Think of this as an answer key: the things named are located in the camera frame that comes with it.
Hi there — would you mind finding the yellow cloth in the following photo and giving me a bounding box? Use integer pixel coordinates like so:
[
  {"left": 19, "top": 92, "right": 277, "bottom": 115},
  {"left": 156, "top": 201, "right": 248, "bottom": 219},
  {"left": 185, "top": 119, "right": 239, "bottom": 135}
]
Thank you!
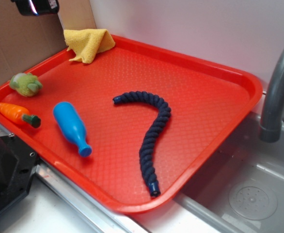
[{"left": 63, "top": 29, "right": 116, "bottom": 64}]

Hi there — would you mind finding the light wooden board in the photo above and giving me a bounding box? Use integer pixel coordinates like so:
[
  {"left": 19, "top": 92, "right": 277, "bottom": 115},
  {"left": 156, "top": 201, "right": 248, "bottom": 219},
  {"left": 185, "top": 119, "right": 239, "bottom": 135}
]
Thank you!
[{"left": 58, "top": 0, "right": 96, "bottom": 30}]

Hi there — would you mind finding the green plush toy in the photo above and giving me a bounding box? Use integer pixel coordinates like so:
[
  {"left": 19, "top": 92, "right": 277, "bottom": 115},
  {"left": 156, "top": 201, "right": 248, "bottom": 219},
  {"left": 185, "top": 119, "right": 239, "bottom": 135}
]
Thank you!
[{"left": 9, "top": 73, "right": 43, "bottom": 97}]

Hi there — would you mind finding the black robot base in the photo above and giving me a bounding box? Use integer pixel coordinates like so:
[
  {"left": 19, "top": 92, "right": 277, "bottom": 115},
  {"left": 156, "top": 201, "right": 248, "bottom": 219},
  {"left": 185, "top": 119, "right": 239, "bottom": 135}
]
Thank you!
[{"left": 0, "top": 135, "right": 38, "bottom": 215}]

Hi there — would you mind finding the orange toy carrot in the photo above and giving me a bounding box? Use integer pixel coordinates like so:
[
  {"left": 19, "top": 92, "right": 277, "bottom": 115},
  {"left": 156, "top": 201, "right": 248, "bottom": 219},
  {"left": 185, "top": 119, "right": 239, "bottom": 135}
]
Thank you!
[{"left": 0, "top": 102, "right": 41, "bottom": 129}]

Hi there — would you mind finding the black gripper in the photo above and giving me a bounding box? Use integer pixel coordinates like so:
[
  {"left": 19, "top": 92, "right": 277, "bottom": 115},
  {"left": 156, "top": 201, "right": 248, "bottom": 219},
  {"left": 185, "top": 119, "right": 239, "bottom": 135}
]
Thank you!
[{"left": 12, "top": 0, "right": 60, "bottom": 16}]

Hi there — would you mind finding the grey faucet spout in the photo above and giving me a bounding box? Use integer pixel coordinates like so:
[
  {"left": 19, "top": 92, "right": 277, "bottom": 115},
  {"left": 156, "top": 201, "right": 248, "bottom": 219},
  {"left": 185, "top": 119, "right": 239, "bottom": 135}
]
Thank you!
[{"left": 259, "top": 50, "right": 284, "bottom": 143}]

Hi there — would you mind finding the dark blue twisted rope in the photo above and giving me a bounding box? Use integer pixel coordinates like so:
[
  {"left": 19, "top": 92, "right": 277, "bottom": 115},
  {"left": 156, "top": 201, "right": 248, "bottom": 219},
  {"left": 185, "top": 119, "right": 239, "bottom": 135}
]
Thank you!
[{"left": 112, "top": 91, "right": 172, "bottom": 198}]

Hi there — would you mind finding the red plastic tray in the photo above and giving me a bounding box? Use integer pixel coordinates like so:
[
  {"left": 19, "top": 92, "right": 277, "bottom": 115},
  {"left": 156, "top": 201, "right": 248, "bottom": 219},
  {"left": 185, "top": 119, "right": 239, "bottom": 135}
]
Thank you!
[{"left": 0, "top": 36, "right": 263, "bottom": 214}]

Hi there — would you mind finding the grey plastic sink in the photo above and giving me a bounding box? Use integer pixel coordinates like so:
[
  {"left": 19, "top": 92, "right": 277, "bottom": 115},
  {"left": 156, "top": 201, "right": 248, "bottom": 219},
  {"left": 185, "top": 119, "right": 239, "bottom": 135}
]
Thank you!
[{"left": 175, "top": 113, "right": 284, "bottom": 233}]

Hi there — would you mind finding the blue plastic bottle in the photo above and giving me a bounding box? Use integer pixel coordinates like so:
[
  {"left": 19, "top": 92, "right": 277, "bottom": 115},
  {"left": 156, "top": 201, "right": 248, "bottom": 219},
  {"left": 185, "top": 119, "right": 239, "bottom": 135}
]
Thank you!
[{"left": 53, "top": 102, "right": 93, "bottom": 157}]

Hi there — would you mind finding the brown cardboard panel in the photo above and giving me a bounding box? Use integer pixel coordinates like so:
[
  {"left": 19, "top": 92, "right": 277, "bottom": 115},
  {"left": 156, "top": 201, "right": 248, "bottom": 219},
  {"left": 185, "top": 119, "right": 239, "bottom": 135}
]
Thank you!
[{"left": 0, "top": 0, "right": 65, "bottom": 85}]

